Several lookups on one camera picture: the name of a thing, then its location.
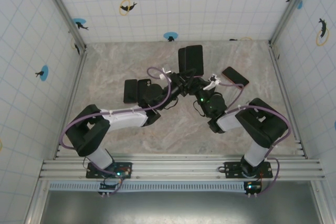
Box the aluminium corner post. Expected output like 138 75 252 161
268 0 316 46
38 0 88 51

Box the small controller board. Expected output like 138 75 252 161
98 175 124 196
243 179 263 197

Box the aluminium side rail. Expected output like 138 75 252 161
268 40 308 159
54 48 89 159

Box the grey metal panel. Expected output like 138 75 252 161
26 189 326 224

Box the aluminium front rail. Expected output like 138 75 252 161
38 155 326 182

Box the white slotted cable duct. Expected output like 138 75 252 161
48 180 263 192

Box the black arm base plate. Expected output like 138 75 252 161
224 161 274 180
86 161 133 180

